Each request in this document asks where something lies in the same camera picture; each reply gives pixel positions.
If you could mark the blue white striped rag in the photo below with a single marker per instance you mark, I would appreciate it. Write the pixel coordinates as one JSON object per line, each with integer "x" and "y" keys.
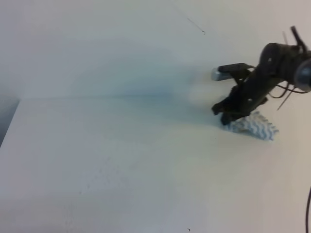
{"x": 255, "y": 125}

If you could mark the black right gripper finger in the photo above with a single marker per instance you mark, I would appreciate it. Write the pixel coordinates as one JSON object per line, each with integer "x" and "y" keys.
{"x": 228, "y": 117}

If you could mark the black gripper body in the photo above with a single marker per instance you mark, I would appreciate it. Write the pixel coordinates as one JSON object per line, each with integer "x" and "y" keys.
{"x": 252, "y": 87}

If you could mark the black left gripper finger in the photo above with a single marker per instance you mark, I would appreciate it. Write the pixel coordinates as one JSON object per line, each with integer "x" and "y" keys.
{"x": 223, "y": 106}

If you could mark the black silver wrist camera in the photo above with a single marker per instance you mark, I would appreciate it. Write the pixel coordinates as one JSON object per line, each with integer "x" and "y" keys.
{"x": 226, "y": 72}

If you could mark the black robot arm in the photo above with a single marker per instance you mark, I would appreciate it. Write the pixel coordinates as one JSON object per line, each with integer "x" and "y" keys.
{"x": 278, "y": 63}

